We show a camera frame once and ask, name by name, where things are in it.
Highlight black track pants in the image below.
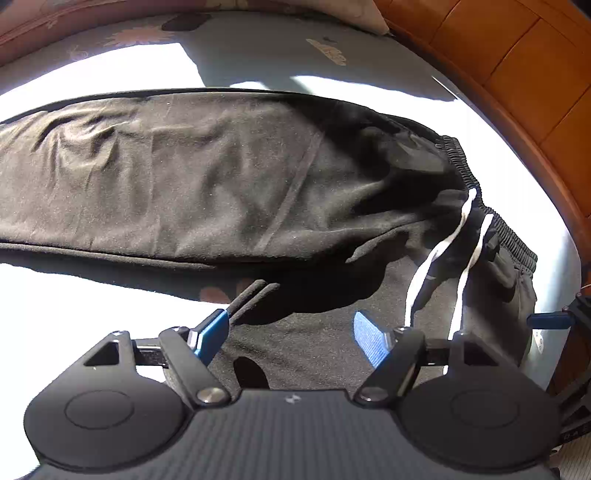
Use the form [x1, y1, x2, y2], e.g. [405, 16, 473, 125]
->
[1, 90, 537, 391]

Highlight blue floral bed sheet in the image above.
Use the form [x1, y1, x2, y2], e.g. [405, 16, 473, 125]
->
[1, 12, 579, 479]

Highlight wooden headboard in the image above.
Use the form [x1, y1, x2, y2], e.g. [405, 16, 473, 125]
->
[377, 1, 590, 261]

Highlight beige floral pillow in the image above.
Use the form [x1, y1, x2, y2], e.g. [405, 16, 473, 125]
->
[197, 0, 389, 35]

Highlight pink floral quilt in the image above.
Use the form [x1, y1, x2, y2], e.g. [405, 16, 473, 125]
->
[1, 0, 233, 65]

